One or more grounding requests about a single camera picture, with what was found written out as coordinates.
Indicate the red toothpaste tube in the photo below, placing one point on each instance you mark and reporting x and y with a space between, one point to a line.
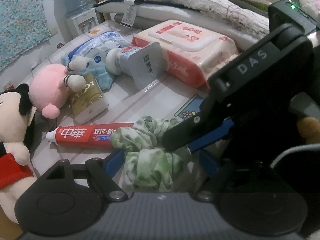
85 136

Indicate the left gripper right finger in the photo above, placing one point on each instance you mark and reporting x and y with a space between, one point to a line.
209 189

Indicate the blue white tissue pack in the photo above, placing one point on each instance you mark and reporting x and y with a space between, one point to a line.
94 51

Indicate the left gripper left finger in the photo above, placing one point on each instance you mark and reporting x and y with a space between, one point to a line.
101 173

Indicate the pink wet wipes pack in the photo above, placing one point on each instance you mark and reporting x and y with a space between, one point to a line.
192 53

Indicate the person right hand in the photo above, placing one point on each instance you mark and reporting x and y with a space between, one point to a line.
309 128

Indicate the green floral scrunchie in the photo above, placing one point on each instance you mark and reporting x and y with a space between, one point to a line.
148 165

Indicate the floral blue wall cloth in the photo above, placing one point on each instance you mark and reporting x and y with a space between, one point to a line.
23 27

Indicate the gold soap box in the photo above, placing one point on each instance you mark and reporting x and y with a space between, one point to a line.
88 103

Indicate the white water dispenser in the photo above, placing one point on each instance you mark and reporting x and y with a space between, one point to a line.
82 23

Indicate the big-head doll red dress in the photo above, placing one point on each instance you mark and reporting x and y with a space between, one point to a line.
17 132

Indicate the grey cream tube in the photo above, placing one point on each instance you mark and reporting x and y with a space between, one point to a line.
143 64

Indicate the pink round plush toy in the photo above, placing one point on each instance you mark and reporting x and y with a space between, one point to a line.
50 87

